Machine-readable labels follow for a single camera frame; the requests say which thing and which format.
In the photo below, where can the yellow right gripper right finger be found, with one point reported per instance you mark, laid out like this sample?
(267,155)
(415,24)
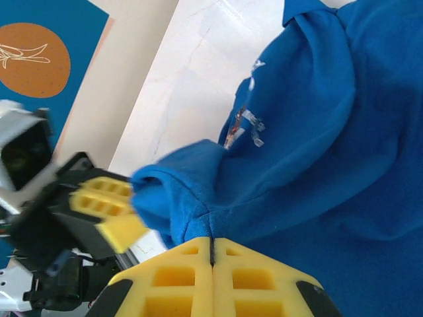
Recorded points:
(251,297)

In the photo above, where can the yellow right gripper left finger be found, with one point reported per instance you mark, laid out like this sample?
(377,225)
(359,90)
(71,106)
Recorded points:
(178,297)

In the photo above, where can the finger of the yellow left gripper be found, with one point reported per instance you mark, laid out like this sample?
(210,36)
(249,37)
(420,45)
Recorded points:
(109,186)
(119,231)

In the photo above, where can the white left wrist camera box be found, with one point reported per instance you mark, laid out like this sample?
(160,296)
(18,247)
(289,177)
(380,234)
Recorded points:
(26,158)

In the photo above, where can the blue poster with orange circle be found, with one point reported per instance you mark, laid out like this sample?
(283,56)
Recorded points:
(82,39)

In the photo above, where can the blue printed t-shirt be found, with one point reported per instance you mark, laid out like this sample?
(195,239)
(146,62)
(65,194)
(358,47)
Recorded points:
(314,148)

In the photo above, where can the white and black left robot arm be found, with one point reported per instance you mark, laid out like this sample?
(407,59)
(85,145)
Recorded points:
(13,284)

